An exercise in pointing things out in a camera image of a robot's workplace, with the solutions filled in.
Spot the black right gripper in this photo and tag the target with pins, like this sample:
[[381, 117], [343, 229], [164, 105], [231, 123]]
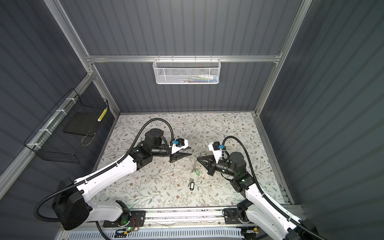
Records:
[[209, 162]]

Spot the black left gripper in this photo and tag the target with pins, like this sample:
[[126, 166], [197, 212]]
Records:
[[176, 156]]

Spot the black headed key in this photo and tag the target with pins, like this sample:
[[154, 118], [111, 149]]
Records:
[[191, 184]]

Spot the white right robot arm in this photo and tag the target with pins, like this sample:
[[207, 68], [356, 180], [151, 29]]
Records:
[[257, 207]]

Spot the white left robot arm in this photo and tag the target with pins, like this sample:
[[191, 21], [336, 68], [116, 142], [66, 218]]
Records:
[[76, 206]]

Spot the white vented strip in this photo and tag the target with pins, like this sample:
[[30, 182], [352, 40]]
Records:
[[178, 234]]

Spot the items in white basket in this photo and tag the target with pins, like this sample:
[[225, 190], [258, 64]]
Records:
[[202, 79]]

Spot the yellow marker in basket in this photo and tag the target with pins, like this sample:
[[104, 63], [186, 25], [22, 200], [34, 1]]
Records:
[[102, 115]]

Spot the black pad in basket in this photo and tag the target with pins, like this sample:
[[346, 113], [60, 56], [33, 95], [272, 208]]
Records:
[[82, 124]]

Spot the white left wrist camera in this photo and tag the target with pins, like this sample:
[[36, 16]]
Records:
[[178, 144]]

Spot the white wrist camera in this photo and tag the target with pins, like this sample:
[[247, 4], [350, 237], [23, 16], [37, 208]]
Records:
[[217, 149], [178, 144]]

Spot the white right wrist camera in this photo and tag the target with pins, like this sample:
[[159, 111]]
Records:
[[217, 149]]

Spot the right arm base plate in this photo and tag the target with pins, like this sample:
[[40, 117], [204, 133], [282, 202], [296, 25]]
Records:
[[232, 216]]

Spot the aluminium mounting rail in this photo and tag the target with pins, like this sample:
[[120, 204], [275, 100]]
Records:
[[193, 216]]

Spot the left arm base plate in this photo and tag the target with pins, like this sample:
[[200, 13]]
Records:
[[134, 219]]

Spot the white wire mesh basket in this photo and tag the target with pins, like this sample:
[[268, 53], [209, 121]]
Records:
[[167, 72]]

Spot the black wire basket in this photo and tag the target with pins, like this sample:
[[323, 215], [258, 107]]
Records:
[[67, 135]]

